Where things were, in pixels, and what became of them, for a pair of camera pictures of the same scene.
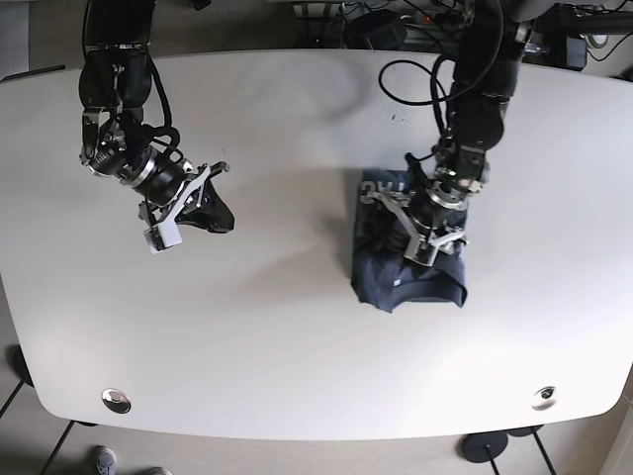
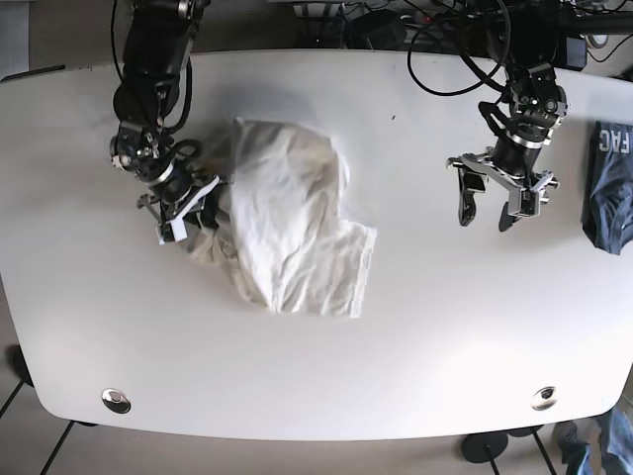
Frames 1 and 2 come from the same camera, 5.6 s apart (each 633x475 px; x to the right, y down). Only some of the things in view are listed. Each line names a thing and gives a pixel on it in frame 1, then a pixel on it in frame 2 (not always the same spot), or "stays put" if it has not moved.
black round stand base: (472, 446) stays put
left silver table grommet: (116, 400) stays put
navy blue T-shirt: (382, 276) to (607, 208)
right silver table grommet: (545, 398) stays put
